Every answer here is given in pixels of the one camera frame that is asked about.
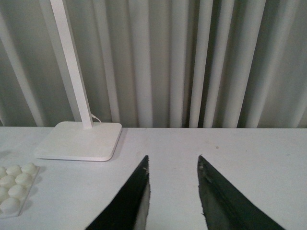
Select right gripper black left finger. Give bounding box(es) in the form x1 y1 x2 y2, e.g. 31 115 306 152
87 155 151 230

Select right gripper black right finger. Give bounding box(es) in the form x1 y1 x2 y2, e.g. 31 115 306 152
197 156 283 230

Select white desk lamp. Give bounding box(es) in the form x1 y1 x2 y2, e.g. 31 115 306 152
35 0 122 161

